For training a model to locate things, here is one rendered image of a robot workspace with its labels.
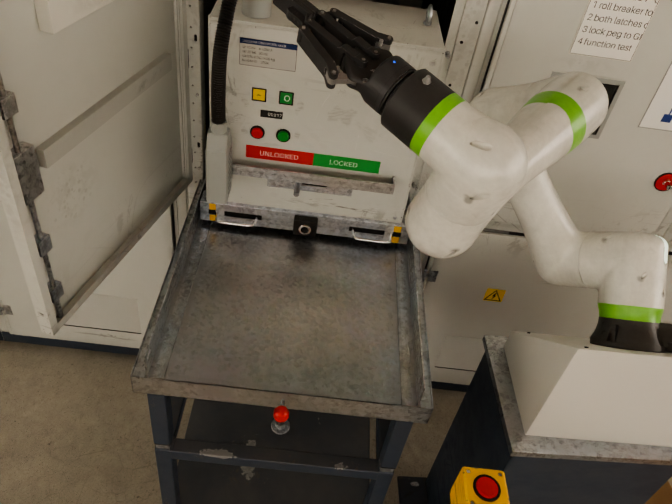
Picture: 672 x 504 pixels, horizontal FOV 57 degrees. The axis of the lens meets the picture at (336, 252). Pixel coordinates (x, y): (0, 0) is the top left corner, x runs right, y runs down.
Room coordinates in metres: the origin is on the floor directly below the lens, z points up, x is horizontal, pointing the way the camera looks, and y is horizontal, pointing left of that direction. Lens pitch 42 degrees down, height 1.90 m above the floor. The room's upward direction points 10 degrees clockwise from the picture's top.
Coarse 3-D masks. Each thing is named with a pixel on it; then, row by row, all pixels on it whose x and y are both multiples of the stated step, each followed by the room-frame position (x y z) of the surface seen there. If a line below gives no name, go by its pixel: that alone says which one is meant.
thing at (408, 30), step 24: (240, 0) 1.32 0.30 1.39; (312, 0) 1.39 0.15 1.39; (336, 0) 1.42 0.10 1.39; (360, 0) 1.44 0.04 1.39; (264, 24) 1.21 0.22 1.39; (288, 24) 1.24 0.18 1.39; (384, 24) 1.33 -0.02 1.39; (408, 24) 1.35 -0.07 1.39; (432, 24) 1.37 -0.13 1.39; (432, 48) 1.24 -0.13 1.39; (408, 192) 1.24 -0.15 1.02
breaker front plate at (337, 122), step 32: (256, 32) 1.21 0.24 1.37; (288, 32) 1.22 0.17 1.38; (416, 64) 1.24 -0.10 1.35; (320, 96) 1.22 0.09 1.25; (352, 96) 1.23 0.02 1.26; (288, 128) 1.22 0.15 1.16; (320, 128) 1.22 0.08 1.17; (352, 128) 1.23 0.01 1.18; (384, 128) 1.23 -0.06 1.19; (256, 160) 1.21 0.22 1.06; (384, 160) 1.24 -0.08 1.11; (256, 192) 1.21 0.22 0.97; (288, 192) 1.22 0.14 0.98; (320, 192) 1.22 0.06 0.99; (352, 192) 1.23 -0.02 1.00
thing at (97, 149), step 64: (0, 0) 0.88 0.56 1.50; (64, 0) 0.98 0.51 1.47; (128, 0) 1.21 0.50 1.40; (0, 64) 0.85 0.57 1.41; (64, 64) 0.99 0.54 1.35; (128, 64) 1.18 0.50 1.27; (0, 128) 0.79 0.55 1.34; (64, 128) 0.95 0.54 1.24; (128, 128) 1.16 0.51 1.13; (0, 192) 0.78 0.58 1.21; (64, 192) 0.93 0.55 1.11; (128, 192) 1.13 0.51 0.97; (64, 256) 0.89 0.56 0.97; (64, 320) 0.81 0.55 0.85
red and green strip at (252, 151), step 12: (252, 156) 1.21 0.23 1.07; (264, 156) 1.21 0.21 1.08; (276, 156) 1.22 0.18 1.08; (288, 156) 1.22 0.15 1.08; (300, 156) 1.22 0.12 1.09; (312, 156) 1.22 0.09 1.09; (324, 156) 1.22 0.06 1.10; (336, 156) 1.23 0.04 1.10; (336, 168) 1.23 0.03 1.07; (348, 168) 1.23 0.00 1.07; (360, 168) 1.23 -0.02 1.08; (372, 168) 1.23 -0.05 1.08
